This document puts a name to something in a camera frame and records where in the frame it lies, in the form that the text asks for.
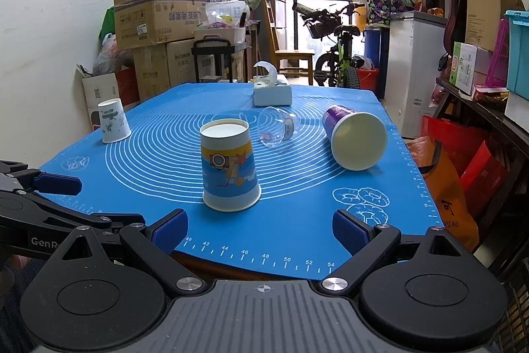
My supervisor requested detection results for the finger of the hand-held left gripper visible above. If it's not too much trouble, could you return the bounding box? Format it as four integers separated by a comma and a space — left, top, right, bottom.
17, 192, 146, 232
0, 160, 82, 197

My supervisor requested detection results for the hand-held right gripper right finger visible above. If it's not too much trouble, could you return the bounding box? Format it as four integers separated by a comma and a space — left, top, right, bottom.
317, 209, 485, 296

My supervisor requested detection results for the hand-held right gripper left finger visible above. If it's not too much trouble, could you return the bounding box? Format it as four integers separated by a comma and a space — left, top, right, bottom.
45, 208, 208, 296

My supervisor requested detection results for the purple paper cup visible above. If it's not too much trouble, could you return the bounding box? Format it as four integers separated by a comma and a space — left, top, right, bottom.
322, 105, 388, 172

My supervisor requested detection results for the white grey-print paper cup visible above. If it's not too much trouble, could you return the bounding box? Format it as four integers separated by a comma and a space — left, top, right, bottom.
97, 99, 132, 144

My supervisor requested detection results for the blue and yellow paper cup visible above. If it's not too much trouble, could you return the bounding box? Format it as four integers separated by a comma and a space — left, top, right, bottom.
199, 118, 262, 212

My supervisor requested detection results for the clear plastic cup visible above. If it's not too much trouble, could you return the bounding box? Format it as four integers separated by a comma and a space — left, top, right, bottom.
257, 107, 301, 149

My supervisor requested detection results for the blue silicone mat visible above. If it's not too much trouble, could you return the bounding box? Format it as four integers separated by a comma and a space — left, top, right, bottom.
37, 82, 441, 281

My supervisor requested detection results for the small open cardboard box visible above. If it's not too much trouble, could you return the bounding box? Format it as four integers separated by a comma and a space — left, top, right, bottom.
76, 64, 121, 131

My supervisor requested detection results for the orange paper bag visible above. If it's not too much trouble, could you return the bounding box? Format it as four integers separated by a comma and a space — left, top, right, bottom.
406, 135, 481, 251

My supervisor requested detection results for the red paper bag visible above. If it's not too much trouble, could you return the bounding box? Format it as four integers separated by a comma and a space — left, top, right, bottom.
421, 114, 509, 219

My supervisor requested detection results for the red bucket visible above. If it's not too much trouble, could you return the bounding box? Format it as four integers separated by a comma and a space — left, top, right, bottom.
354, 67, 380, 93

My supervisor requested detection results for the tall cardboard box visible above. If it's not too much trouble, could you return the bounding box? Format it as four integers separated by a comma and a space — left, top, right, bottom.
133, 39, 197, 101

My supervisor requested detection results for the white tissue box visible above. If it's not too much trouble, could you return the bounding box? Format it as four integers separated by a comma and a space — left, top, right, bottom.
253, 75, 293, 107

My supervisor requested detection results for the white chest freezer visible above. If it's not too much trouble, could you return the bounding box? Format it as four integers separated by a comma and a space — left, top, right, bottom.
384, 11, 449, 140

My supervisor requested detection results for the white tissue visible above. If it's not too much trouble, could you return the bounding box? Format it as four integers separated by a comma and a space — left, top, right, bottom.
253, 61, 278, 84

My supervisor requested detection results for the black plastic crate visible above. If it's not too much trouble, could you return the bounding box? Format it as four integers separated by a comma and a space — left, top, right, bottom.
491, 276, 529, 353

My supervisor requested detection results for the black bicycle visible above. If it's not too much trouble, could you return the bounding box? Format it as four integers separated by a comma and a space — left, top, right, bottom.
292, 1, 378, 89

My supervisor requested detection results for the wooden chair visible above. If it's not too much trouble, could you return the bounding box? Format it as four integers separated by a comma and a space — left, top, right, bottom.
264, 0, 316, 86

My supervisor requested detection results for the dark wooden shelf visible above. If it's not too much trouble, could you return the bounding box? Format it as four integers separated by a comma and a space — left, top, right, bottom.
435, 77, 529, 281

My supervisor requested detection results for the blue barrel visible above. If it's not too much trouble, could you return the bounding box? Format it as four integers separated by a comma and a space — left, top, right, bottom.
363, 26, 382, 71

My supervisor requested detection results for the black cart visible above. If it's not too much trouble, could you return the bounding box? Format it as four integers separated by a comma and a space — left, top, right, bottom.
192, 39, 249, 84

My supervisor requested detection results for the large open cardboard box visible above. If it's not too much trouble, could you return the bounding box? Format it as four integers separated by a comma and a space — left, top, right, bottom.
112, 0, 216, 50

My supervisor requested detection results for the green and white box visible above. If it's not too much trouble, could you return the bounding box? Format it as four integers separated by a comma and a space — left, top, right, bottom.
449, 41, 493, 96

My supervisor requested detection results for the white plastic basket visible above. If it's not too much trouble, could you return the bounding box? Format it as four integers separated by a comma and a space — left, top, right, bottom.
194, 26, 248, 45

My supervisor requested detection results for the clear plastic bag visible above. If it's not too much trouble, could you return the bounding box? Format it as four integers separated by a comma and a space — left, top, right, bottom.
204, 0, 251, 29

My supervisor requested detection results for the pink plastic basket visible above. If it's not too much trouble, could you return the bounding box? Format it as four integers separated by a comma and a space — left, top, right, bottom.
484, 19, 510, 88

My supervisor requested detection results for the teal plastic crate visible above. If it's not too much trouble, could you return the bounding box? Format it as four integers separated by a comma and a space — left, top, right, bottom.
503, 10, 529, 102

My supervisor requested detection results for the upright cardboard box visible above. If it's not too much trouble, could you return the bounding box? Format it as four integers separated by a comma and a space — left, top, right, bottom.
465, 0, 522, 53

